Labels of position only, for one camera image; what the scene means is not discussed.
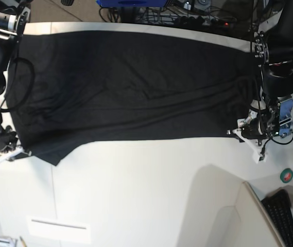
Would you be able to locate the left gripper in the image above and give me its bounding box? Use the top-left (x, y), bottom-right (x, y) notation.
top-left (227, 118), bottom-right (268, 156)

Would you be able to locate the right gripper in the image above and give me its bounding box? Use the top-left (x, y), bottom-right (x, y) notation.
top-left (0, 126), bottom-right (31, 162)

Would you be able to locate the black t-shirt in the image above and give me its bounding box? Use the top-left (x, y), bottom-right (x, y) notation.
top-left (6, 31), bottom-right (256, 165)

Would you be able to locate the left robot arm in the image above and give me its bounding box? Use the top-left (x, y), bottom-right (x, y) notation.
top-left (228, 1), bottom-right (293, 162)

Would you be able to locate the green tape roll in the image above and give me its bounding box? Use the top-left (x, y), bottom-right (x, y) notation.
top-left (280, 168), bottom-right (293, 184)

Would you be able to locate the black keyboard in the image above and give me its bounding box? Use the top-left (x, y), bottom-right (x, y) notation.
top-left (261, 189), bottom-right (293, 247)

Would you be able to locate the pencil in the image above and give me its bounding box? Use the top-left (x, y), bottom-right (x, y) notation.
top-left (20, 236), bottom-right (27, 247)

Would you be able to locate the power strip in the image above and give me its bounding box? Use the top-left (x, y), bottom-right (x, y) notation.
top-left (174, 15), bottom-right (229, 28)

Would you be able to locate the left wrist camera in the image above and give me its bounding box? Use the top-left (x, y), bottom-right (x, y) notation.
top-left (252, 152), bottom-right (267, 164)

